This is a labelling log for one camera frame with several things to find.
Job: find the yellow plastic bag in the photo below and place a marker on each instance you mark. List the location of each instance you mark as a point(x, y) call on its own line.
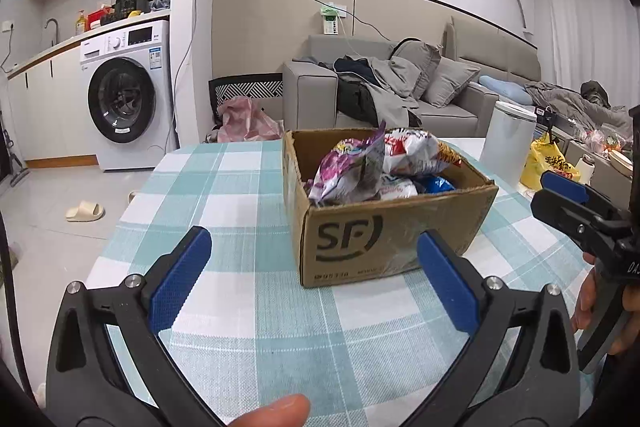
point(544, 155)

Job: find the white orange noodle snack bag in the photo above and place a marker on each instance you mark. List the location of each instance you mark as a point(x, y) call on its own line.
point(394, 187)

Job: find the pile of clothes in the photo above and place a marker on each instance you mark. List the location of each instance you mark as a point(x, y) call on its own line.
point(351, 92)

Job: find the black patterned chair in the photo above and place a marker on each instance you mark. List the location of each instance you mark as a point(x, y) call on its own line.
point(265, 89)

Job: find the brown cardboard SF box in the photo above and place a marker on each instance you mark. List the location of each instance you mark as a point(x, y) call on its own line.
point(368, 240)

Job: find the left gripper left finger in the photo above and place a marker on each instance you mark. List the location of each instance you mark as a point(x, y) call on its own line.
point(86, 385)

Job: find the grey sofa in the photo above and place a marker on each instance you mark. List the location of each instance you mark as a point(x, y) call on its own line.
point(497, 54)

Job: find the pink plastic bag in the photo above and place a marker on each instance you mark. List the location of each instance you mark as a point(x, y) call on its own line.
point(243, 120)

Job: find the white washing machine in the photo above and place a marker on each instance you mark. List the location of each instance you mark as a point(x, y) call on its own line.
point(129, 95)

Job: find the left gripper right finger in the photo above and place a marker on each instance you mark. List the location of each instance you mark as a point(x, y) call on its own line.
point(518, 366)

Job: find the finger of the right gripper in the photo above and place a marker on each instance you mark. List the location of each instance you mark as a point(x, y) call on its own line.
point(570, 216)
point(582, 194)

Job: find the grey cushion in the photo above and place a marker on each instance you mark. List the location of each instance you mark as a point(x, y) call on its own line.
point(449, 80)

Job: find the blue Oreo snack packet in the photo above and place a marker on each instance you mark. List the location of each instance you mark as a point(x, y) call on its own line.
point(432, 184)

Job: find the black rice cooker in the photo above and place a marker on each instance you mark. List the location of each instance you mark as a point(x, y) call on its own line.
point(123, 8)

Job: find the light blue pillow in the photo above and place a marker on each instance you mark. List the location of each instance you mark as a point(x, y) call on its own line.
point(507, 90)

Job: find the person's left hand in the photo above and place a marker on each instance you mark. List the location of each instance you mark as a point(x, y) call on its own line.
point(289, 411)

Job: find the person's right hand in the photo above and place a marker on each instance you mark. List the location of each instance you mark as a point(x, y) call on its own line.
point(583, 313)

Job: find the white wall power strip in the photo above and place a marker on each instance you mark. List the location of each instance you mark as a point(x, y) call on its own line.
point(332, 16)

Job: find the beige slipper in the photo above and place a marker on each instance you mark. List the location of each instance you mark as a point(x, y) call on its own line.
point(85, 212)

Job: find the white plastic bin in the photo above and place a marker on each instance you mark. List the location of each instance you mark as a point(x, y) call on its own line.
point(507, 142)

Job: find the silver purple snack bag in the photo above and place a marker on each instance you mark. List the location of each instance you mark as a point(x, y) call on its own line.
point(351, 172)

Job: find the kitchen faucet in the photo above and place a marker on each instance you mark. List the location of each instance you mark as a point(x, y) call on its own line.
point(53, 28)

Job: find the checked teal tablecloth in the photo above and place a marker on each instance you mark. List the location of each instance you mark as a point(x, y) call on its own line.
point(364, 354)

